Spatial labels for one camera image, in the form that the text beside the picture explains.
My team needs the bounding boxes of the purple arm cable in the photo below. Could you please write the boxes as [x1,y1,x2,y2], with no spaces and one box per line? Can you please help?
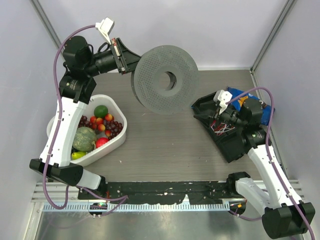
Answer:
[41,24,129,217]
[224,86,316,240]

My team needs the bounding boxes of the blue Doritos chip bag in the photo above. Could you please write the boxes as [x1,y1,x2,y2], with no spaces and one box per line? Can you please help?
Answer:
[231,93,272,126]

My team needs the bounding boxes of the white slotted cable duct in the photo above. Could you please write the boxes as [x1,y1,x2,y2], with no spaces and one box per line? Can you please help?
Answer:
[42,201,231,212]

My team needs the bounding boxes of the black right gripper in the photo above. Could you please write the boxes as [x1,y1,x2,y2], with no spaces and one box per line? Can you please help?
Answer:
[194,99,247,129]

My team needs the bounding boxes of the green striped melon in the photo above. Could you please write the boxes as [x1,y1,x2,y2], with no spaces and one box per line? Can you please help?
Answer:
[72,126,97,153]

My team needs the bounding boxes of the dark red grape bunch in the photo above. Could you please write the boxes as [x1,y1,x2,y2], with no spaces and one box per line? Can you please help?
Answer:
[78,115,93,128]

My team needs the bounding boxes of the grey perforated cable spool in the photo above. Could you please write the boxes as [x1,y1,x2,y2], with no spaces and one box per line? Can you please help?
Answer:
[131,45,200,115]

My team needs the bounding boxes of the yellow green fruit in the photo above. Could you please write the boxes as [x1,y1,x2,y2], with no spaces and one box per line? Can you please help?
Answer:
[71,151,87,161]

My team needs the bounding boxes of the white wire bundle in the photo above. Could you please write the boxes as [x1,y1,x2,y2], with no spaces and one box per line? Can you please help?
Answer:
[211,123,235,137]

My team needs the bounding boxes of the white plastic fruit basket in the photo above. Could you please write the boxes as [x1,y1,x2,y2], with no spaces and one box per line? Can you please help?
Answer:
[40,94,128,167]

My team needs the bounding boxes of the red wire bundle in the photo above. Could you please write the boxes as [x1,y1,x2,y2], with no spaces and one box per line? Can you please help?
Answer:
[209,120,233,133]

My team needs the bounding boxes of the left aluminium frame post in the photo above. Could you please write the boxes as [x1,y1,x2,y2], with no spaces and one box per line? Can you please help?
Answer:
[30,0,62,57]

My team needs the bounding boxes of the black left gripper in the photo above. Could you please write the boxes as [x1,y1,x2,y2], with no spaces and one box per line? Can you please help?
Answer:
[84,37,151,77]

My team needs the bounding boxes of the black compartment tray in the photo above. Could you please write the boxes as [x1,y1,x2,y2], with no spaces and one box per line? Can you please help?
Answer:
[191,93,246,163]

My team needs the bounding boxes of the small peach fruits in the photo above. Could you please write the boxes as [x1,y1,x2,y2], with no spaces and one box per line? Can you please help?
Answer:
[89,113,115,134]

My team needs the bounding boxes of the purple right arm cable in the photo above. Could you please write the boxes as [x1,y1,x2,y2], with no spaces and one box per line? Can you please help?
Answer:
[224,86,316,240]

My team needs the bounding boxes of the green lime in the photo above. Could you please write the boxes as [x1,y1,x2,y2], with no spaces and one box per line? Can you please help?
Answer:
[93,105,109,119]

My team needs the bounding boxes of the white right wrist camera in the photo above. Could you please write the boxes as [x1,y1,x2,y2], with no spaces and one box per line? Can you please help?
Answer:
[213,89,232,115]

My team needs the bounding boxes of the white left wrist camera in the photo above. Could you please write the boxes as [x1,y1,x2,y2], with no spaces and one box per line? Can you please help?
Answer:
[95,17,115,45]

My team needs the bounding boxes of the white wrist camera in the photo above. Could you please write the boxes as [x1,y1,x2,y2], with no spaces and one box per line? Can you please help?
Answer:
[213,89,232,115]
[95,17,115,45]

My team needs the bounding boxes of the red apple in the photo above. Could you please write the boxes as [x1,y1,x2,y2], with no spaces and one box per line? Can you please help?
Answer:
[95,137,109,149]

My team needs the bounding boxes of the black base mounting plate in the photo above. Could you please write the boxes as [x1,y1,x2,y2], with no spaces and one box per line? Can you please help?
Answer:
[92,181,243,205]

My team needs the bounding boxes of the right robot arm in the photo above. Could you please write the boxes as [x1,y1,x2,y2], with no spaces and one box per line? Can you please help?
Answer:
[191,97,316,239]

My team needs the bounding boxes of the aluminium frame post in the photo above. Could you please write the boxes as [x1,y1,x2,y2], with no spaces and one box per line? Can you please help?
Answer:
[250,0,296,74]
[30,0,62,57]

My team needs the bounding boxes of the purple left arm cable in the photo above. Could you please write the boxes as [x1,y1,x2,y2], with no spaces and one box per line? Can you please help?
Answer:
[41,24,129,217]

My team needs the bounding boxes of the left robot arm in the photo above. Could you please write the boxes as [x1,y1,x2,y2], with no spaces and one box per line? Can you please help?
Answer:
[29,35,141,200]

